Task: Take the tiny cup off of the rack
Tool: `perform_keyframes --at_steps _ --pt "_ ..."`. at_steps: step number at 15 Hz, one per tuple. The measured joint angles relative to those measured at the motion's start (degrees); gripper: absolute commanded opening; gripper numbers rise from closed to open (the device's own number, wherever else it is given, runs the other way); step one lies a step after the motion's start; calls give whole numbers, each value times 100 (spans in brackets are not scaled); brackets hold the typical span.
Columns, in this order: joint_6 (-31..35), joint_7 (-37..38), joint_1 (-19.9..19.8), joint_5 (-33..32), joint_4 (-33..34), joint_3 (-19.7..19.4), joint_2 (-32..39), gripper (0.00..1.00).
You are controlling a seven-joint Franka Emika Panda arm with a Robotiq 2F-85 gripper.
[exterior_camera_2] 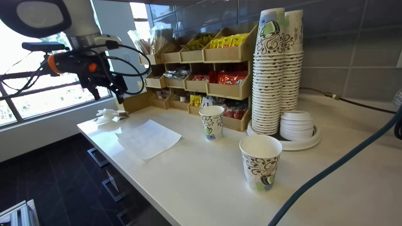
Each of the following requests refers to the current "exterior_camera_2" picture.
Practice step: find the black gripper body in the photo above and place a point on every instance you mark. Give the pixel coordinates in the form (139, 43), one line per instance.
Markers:
(96, 69)

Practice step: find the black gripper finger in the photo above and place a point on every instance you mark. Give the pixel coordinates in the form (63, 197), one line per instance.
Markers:
(94, 93)
(119, 91)

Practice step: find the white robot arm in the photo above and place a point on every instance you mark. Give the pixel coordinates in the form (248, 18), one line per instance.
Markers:
(82, 19)

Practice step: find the wooden condiment rack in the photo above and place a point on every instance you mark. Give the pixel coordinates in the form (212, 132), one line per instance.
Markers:
(227, 54)

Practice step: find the patterned paper cup stack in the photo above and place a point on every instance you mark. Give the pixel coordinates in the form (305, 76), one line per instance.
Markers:
(294, 63)
(268, 83)

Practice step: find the crumpled white napkin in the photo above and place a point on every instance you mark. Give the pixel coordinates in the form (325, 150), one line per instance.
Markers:
(107, 116)

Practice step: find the clear bag of straws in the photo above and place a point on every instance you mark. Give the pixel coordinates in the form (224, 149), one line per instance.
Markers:
(146, 46)

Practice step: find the white paper towel sheet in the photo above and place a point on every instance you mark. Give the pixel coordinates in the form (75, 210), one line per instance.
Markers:
(148, 138)

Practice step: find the silver packets pile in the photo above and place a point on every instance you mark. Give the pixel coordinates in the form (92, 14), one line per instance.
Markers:
(176, 74)

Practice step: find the yellow tea box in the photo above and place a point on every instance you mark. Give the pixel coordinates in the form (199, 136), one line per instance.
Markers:
(195, 101)

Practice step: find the small red packets pile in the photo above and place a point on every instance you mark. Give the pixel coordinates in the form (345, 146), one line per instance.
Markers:
(204, 77)

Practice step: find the dull yellow packets pile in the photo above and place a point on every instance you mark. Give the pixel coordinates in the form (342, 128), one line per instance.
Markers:
(200, 42)

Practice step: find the large red packets pile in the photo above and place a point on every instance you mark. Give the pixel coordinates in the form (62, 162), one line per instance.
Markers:
(232, 78)

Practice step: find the red snack packets pile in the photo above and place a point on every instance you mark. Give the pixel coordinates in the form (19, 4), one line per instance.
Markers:
(234, 112)

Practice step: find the bright yellow packets pile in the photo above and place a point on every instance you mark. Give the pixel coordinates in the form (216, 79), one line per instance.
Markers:
(227, 41)

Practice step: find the stack of white lids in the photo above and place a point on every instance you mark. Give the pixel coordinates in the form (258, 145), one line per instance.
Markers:
(297, 126)

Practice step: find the white round plate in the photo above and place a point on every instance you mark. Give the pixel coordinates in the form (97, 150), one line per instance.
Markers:
(303, 145)

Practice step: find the black wrist camera orange mount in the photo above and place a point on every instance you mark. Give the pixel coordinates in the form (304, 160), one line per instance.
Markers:
(67, 63)

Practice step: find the white metal frame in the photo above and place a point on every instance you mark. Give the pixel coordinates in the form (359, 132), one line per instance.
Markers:
(19, 214)

